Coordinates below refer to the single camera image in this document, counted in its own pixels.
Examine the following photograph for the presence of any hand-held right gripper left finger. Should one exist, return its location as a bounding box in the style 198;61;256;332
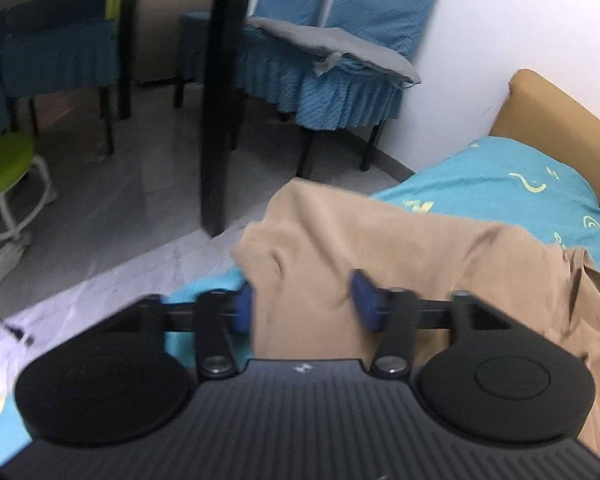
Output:
111;282;255;379

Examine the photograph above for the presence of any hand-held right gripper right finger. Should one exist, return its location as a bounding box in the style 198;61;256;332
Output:
349;269;517;380

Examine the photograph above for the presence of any tan shirt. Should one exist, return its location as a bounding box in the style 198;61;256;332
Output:
231;178;600;463

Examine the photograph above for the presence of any teal patterned bed sheet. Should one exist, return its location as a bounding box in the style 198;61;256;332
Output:
0;135;600;466

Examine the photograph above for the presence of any black-legged white table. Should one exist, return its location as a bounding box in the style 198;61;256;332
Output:
0;0;267;239

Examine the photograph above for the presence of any grey cloth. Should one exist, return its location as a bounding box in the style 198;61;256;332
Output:
246;16;422;87

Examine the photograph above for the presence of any blue covered chair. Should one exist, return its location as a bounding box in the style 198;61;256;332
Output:
0;2;122;155
178;0;450;179

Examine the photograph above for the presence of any tan headboard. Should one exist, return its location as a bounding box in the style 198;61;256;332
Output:
489;68;600;211

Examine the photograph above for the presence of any green round stool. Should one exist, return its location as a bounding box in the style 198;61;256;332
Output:
0;131;57;246

